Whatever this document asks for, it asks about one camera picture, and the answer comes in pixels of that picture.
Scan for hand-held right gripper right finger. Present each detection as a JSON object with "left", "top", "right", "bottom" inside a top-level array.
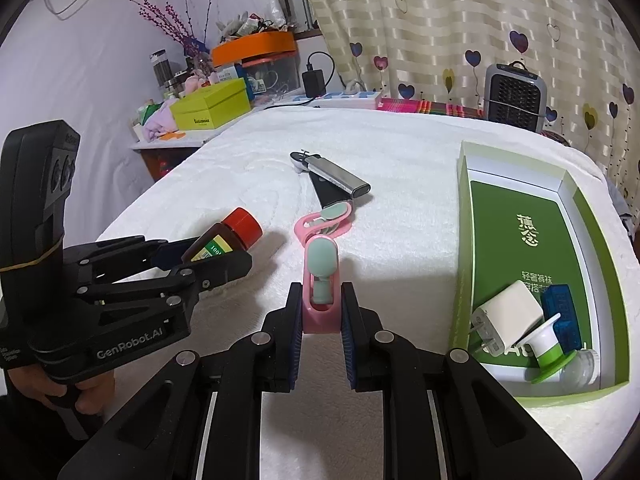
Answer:
[{"left": 340, "top": 282, "right": 583, "bottom": 480}]

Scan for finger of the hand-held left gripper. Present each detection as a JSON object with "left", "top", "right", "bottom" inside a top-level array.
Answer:
[
  {"left": 75, "top": 250, "right": 253, "bottom": 312},
  {"left": 65, "top": 235, "right": 211, "bottom": 271}
]

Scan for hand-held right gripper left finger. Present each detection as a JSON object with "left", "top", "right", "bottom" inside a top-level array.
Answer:
[{"left": 57, "top": 282, "right": 306, "bottom": 480}]

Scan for pink clip with green pads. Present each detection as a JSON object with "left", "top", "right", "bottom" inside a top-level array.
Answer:
[
  {"left": 294, "top": 199, "right": 357, "bottom": 247},
  {"left": 301, "top": 237, "right": 346, "bottom": 335}
]

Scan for brown bottle with red cap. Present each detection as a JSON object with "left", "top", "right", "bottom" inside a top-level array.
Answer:
[{"left": 181, "top": 207, "right": 264, "bottom": 263}]

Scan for black tool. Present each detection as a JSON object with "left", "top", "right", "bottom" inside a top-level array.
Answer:
[{"left": 310, "top": 172, "right": 356, "bottom": 211}]

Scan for silver metal lighter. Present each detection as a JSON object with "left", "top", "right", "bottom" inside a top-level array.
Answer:
[{"left": 304, "top": 154, "right": 372, "bottom": 200}]

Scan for white charger plug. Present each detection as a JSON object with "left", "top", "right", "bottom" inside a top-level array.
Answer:
[{"left": 469, "top": 280, "right": 546, "bottom": 359}]

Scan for large green cardboard box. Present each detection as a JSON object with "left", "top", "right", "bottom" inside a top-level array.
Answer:
[{"left": 447, "top": 140, "right": 632, "bottom": 409}]

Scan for green white round knob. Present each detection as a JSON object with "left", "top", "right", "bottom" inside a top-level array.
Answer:
[{"left": 525, "top": 314, "right": 578, "bottom": 385}]

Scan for blue usb device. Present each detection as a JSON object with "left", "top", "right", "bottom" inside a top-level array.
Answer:
[{"left": 541, "top": 284, "right": 587, "bottom": 353}]

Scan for white round ribbed cap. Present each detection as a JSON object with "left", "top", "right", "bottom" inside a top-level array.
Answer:
[{"left": 560, "top": 349, "right": 601, "bottom": 392}]

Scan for person's left hand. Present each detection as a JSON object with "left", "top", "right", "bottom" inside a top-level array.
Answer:
[{"left": 7, "top": 360, "right": 117, "bottom": 416}]

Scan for small side table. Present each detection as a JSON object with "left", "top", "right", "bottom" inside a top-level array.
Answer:
[{"left": 131, "top": 127, "right": 246, "bottom": 183}]

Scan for pink cloth pile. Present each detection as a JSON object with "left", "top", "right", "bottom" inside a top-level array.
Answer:
[{"left": 135, "top": 100, "right": 178, "bottom": 141}]

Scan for small green cardboard box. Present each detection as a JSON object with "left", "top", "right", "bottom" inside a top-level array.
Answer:
[{"left": 169, "top": 77, "right": 252, "bottom": 131}]

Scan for glass jar with black lid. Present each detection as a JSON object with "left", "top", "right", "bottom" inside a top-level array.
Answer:
[{"left": 149, "top": 49, "right": 173, "bottom": 98}]

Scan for blue white carton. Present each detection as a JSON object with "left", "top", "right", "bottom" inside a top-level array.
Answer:
[{"left": 216, "top": 64, "right": 251, "bottom": 84}]

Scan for black power adapter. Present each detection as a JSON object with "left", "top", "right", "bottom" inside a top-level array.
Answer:
[{"left": 301, "top": 51, "right": 337, "bottom": 97}]

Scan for white blue power strip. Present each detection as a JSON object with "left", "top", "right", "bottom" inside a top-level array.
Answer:
[{"left": 292, "top": 89, "right": 383, "bottom": 110}]

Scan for purple flower branches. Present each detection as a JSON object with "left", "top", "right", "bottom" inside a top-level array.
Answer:
[{"left": 119, "top": 0, "right": 221, "bottom": 68}]

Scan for orange lidded clear container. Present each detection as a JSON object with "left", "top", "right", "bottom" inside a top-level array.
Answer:
[{"left": 210, "top": 31, "right": 300, "bottom": 98}]

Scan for colourful striped cloth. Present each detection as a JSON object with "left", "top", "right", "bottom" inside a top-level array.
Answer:
[{"left": 375, "top": 97, "right": 486, "bottom": 120}]

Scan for small grey fan heater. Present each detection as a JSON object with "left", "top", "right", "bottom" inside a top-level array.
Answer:
[{"left": 482, "top": 61, "right": 547, "bottom": 133}]

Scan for heart print striped curtain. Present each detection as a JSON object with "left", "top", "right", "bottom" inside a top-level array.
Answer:
[{"left": 290, "top": 0, "right": 640, "bottom": 176}]

